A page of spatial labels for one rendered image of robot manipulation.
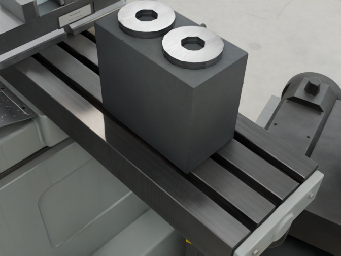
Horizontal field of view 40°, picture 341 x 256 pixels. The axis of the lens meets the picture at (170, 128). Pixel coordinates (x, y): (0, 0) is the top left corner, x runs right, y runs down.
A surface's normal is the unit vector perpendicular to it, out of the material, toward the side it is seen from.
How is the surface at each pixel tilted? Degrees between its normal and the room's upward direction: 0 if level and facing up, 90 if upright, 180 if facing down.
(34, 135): 90
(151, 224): 0
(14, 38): 90
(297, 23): 0
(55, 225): 90
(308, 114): 0
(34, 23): 90
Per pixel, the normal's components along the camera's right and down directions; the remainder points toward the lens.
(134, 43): 0.03, -0.70
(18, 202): 0.70, 0.52
